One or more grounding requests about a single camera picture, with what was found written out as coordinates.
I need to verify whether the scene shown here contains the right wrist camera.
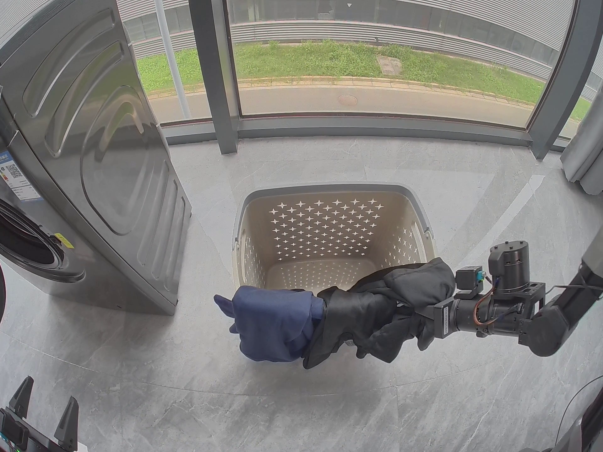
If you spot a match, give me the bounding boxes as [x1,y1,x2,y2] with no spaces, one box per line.
[454,265,486,298]

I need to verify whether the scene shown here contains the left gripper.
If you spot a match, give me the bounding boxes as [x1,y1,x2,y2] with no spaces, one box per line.
[0,375,80,452]

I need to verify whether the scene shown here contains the black garment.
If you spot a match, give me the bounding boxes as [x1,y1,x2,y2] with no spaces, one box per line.
[301,256,457,370]

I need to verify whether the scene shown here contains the grey washing machine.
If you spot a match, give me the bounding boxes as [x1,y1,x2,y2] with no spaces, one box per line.
[0,0,193,317]

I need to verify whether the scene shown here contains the cream laundry basket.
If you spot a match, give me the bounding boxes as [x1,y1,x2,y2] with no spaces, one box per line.
[232,184,434,296]

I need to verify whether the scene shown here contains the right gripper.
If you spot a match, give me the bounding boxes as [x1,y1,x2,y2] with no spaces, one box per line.
[432,297,492,341]

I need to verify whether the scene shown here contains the window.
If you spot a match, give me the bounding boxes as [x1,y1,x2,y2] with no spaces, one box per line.
[112,0,603,161]

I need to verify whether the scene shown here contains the dark blue garment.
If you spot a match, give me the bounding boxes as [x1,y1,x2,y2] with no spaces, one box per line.
[214,285,327,363]

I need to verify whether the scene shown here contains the white curtain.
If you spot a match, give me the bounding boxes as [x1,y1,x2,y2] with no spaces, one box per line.
[560,77,603,195]

